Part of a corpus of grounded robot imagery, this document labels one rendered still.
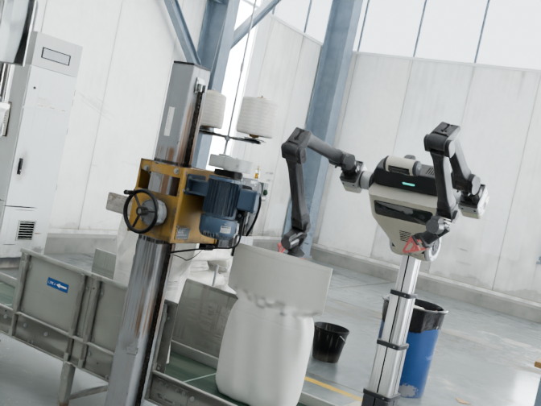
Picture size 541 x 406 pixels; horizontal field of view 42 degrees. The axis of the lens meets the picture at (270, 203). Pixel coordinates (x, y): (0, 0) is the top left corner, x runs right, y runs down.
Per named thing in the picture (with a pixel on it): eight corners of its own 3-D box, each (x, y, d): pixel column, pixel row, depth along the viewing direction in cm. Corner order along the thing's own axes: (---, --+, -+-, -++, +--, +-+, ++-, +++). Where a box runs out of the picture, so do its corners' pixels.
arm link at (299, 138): (308, 126, 291) (291, 121, 297) (296, 157, 291) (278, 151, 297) (357, 156, 327) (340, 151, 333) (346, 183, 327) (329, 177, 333)
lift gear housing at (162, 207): (164, 227, 284) (169, 201, 284) (155, 227, 279) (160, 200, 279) (145, 221, 290) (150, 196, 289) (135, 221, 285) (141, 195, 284)
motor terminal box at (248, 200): (255, 218, 290) (261, 191, 290) (252, 219, 280) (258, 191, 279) (236, 214, 291) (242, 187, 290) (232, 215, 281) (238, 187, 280)
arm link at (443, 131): (462, 118, 261) (439, 113, 267) (445, 147, 257) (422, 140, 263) (481, 183, 295) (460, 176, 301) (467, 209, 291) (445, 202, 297)
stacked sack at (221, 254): (233, 263, 631) (236, 247, 630) (187, 264, 574) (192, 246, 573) (196, 251, 652) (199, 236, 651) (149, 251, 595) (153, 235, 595)
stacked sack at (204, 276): (226, 288, 632) (228, 272, 632) (183, 292, 575) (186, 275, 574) (188, 276, 653) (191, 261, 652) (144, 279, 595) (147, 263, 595)
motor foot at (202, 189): (218, 200, 290) (222, 180, 290) (201, 198, 280) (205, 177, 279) (200, 196, 295) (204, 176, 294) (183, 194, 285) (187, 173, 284)
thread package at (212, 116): (228, 132, 313) (235, 95, 312) (209, 127, 301) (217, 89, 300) (202, 127, 321) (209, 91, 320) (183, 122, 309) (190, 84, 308)
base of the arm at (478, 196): (468, 183, 309) (458, 205, 305) (464, 171, 303) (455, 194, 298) (486, 186, 304) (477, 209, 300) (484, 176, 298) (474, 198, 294)
